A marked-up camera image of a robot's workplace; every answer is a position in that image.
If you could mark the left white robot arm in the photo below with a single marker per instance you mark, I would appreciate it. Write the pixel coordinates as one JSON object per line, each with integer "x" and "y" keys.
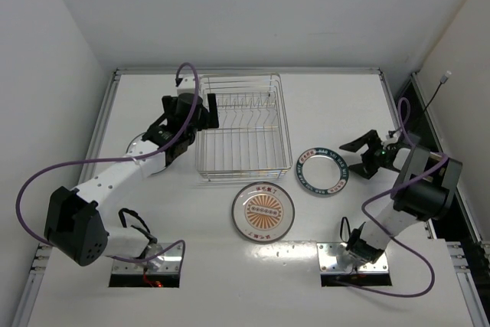
{"x": 75, "y": 217}

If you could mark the metal wire dish rack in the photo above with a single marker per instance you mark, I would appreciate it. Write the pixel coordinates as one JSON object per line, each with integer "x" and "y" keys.
{"x": 252, "y": 141}

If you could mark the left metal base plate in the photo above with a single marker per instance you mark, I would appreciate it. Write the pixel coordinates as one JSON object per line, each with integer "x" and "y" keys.
{"x": 167, "y": 263}

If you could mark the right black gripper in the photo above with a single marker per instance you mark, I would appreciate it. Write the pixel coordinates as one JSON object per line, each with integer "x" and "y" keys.
{"x": 370, "y": 155}

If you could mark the orange sunburst plate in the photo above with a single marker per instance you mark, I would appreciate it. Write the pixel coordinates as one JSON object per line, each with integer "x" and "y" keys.
{"x": 263, "y": 212}

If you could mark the green rimmed plate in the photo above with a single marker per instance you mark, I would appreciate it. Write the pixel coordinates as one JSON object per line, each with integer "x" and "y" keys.
{"x": 321, "y": 171}

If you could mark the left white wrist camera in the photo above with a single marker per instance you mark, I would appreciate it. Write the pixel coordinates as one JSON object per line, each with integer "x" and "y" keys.
{"x": 185, "y": 84}

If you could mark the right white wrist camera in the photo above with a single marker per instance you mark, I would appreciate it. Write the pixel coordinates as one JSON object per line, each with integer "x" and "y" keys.
{"x": 391, "y": 140}

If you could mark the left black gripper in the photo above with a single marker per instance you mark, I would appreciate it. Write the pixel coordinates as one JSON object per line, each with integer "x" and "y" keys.
{"x": 203, "y": 116}

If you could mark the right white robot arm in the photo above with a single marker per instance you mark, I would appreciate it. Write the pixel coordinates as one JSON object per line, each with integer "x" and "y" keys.
{"x": 424, "y": 189}

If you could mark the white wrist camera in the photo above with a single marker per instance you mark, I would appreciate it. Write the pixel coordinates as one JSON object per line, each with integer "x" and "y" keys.
{"x": 391, "y": 140}
{"x": 185, "y": 84}

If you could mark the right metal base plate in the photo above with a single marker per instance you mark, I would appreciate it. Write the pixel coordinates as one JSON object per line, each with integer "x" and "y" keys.
{"x": 334, "y": 260}

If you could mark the metal base plate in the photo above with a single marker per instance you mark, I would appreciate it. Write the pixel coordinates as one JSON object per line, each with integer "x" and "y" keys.
{"x": 334, "y": 260}
{"x": 167, "y": 263}

